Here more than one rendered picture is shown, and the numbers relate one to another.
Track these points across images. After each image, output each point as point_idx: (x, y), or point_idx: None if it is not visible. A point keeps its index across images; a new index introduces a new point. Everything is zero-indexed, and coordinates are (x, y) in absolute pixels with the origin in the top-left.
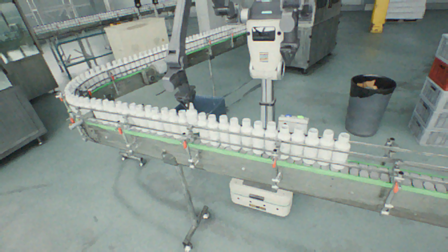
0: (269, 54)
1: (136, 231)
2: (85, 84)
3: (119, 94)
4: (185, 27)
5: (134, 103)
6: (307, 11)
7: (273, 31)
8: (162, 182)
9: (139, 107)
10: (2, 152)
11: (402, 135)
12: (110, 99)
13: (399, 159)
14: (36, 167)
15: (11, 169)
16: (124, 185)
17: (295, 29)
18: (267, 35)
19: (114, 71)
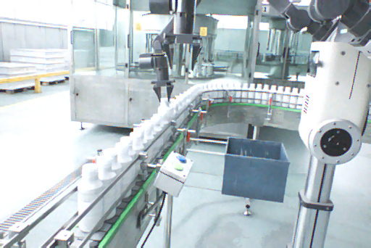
0: (309, 100)
1: (154, 235)
2: (242, 93)
3: (267, 121)
4: None
5: (185, 96)
6: (317, 15)
7: (317, 59)
8: (227, 237)
9: (177, 98)
10: (206, 132)
11: None
12: (258, 121)
13: (20, 226)
14: (207, 156)
15: (200, 147)
16: (209, 209)
17: (176, 15)
18: (313, 65)
19: (281, 98)
